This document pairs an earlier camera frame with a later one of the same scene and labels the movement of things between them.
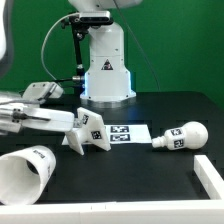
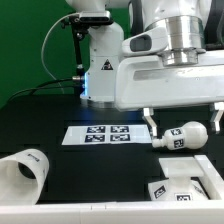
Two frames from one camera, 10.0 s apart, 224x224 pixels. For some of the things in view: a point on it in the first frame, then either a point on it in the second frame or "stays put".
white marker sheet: x=124 y=134 stays put
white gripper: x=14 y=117 → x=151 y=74
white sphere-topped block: x=192 y=135 stays put
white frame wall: x=197 y=211 stays put
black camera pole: x=79 y=27 stays put
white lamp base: x=92 y=132 → x=179 y=186
